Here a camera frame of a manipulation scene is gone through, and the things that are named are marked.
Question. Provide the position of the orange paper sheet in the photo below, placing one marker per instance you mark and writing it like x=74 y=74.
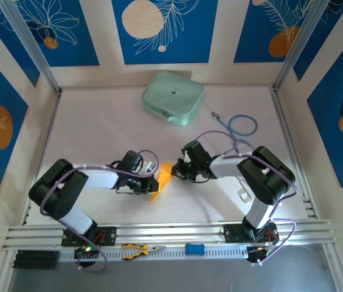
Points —
x=164 y=178

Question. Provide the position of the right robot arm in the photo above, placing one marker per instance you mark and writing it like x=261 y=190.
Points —
x=256 y=182

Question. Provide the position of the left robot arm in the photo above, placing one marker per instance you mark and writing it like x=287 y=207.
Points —
x=68 y=194

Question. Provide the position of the clear plastic clip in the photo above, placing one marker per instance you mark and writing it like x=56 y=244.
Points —
x=246 y=194

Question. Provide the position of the blue stethoscope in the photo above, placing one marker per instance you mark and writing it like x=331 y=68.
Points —
x=244 y=124

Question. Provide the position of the mint green zip case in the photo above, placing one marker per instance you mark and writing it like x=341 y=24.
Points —
x=173 y=97

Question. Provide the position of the blue sponge block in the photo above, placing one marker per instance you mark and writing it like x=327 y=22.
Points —
x=195 y=248

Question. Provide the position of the black bar stack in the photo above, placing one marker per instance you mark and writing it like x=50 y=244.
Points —
x=36 y=259

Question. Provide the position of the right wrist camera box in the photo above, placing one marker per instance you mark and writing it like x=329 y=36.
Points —
x=197 y=155

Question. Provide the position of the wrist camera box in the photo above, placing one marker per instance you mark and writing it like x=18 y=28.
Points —
x=197 y=155
x=131 y=162

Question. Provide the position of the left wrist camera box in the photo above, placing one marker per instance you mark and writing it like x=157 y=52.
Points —
x=131 y=162

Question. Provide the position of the aluminium frame rail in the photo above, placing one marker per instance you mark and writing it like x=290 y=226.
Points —
x=165 y=232

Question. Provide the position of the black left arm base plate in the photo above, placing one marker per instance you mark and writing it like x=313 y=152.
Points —
x=107 y=235

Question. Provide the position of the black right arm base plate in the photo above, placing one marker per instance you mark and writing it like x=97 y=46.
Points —
x=233 y=233

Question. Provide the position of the aluminium frame post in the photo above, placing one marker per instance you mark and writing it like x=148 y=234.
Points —
x=300 y=42
x=30 y=45

